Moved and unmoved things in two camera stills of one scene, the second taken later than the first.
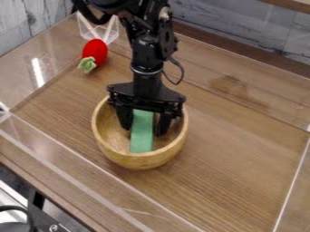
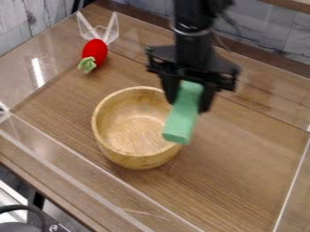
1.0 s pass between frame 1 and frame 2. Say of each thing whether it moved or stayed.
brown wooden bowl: stayed
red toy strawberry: stayed
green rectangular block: moved
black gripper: moved
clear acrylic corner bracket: stayed
